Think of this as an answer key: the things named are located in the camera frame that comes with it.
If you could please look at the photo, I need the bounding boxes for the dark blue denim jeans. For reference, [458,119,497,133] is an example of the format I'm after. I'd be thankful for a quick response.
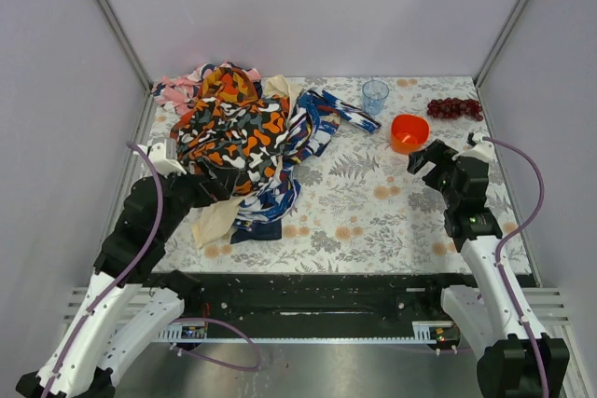
[230,221,282,244]

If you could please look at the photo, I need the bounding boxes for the orange camouflage cloth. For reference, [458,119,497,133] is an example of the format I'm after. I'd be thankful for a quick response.
[171,67,291,197]

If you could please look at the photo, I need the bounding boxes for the blue white patterned cloth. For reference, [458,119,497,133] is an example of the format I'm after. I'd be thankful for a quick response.
[233,89,381,230]

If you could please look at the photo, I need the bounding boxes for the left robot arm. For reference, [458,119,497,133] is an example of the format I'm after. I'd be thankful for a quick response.
[16,164,239,397]

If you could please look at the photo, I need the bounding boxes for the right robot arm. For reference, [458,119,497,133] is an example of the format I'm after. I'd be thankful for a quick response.
[408,133,570,397]

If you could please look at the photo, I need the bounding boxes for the cream cloth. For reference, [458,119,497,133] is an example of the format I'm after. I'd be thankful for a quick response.
[191,75,302,250]

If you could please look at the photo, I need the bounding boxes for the pink patterned cloth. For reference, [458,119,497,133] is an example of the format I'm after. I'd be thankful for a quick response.
[151,62,262,117]

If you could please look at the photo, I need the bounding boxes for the orange plastic bowl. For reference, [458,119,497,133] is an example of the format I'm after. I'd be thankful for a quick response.
[391,114,429,155]

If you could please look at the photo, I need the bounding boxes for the red grape bunch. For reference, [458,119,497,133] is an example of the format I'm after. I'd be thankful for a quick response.
[426,97,484,121]

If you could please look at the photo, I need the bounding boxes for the floral table mat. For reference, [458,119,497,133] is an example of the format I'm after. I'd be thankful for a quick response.
[151,75,533,276]

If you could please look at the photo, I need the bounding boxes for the clear blue plastic cup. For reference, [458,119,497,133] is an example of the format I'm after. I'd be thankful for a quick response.
[362,79,389,116]

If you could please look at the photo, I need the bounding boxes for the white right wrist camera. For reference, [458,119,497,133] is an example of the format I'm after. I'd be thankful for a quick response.
[465,132,495,163]

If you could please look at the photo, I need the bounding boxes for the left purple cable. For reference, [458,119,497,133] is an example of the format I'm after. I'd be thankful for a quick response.
[39,141,262,398]

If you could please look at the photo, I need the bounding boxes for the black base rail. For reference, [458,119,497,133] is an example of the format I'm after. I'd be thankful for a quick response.
[118,272,476,337]

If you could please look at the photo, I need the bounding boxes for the grey slotted cable duct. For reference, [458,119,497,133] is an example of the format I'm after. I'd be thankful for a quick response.
[154,319,454,345]

